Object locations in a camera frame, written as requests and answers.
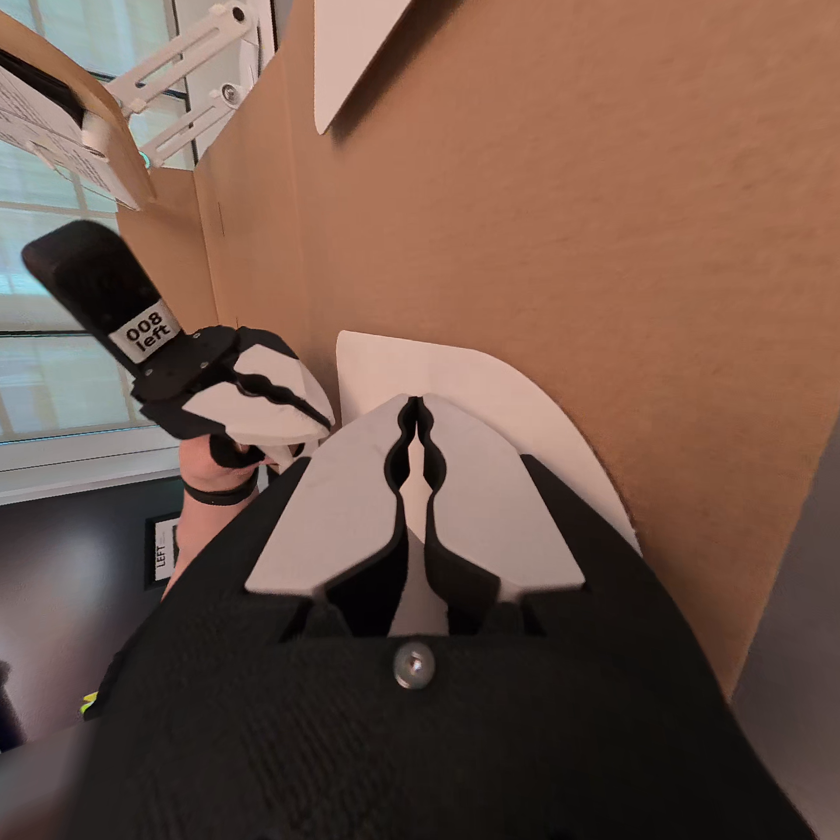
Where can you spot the black wristband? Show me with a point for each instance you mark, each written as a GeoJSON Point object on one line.
{"type": "Point", "coordinates": [216, 497]}

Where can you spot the brown board with printed sheet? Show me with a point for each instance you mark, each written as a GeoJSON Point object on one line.
{"type": "Point", "coordinates": [124, 151]}

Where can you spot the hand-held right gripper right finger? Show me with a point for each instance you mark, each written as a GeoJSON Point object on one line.
{"type": "Point", "coordinates": [499, 525]}

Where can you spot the black framed marker sign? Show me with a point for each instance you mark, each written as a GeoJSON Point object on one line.
{"type": "Point", "coordinates": [162, 558]}

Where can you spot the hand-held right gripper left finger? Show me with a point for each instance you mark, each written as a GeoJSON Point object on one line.
{"type": "Point", "coordinates": [328, 525]}

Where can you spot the large cardboard box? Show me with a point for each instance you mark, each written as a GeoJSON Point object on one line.
{"type": "Point", "coordinates": [590, 229]}

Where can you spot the window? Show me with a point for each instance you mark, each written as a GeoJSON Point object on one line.
{"type": "Point", "coordinates": [52, 380]}

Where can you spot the person's left hand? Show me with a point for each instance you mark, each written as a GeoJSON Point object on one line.
{"type": "Point", "coordinates": [197, 466]}

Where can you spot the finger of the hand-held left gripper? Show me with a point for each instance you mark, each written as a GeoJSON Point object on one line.
{"type": "Point", "coordinates": [282, 367]}
{"type": "Point", "coordinates": [249, 420]}

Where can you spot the person's left forearm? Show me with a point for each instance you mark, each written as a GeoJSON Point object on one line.
{"type": "Point", "coordinates": [197, 538]}

